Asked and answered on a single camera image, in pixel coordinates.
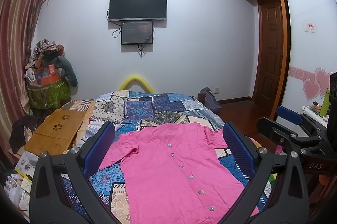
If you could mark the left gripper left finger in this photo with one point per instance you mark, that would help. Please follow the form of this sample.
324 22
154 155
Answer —
49 201

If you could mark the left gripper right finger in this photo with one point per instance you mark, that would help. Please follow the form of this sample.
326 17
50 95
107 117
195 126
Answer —
288 201

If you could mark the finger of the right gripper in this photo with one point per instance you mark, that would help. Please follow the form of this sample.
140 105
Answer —
289 115

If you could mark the pink knit cardigan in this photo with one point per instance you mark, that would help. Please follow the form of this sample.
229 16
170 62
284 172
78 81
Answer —
173 175

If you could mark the pile of clothes and boxes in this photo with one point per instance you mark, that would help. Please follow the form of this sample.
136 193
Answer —
47 53

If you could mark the brown wooden door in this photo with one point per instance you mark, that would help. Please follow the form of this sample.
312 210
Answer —
270 55

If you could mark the green bottle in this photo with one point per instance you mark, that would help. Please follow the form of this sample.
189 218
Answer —
325 105

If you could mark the papers and books pile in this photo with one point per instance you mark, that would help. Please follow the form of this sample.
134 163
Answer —
18 185

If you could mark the patchwork patterned bed quilt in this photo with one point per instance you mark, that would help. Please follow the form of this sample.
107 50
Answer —
134 111

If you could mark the green fabric storage basket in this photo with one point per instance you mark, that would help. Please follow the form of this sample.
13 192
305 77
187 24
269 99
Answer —
51 96

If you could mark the dark backpack on floor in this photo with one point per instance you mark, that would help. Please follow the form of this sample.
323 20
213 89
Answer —
207 98

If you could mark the yellow foam tube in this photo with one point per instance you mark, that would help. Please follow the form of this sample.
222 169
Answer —
135 79

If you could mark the white wardrobe sliding door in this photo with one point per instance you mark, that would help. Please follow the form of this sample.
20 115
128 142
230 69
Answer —
312 51

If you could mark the striped pink beige curtain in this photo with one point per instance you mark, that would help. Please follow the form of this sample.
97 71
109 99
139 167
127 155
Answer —
18 22

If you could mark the white wall socket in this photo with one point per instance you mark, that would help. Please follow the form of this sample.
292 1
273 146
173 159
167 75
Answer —
216 90

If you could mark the small black wall monitor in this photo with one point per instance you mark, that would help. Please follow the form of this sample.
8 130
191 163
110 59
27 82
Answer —
137 33

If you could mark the large black wall television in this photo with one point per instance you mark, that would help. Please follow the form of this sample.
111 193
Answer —
128 10

